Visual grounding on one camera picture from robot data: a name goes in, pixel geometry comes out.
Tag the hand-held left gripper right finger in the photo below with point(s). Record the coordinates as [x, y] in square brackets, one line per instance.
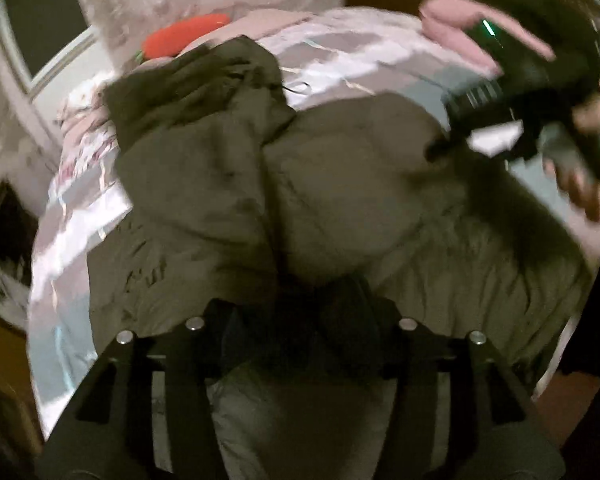
[422, 352]

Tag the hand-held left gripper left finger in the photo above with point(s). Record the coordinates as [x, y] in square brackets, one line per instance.
[187, 352]

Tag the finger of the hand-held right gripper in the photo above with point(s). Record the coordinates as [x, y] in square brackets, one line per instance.
[447, 146]

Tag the olive green jacket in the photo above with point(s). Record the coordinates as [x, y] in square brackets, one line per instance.
[330, 185]

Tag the person's right hand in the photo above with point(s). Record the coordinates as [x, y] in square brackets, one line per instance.
[580, 195]

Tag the patterned pink grey bedsheet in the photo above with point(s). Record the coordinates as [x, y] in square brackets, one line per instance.
[360, 45]

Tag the wooden cabinet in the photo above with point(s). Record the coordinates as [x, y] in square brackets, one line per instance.
[5, 375]

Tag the dark furniture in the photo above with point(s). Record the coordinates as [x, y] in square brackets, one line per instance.
[5, 230]

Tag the orange carrot plush toy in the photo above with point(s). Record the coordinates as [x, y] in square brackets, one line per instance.
[180, 37]

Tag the white window frame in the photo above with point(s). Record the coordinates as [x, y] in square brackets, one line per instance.
[40, 67]

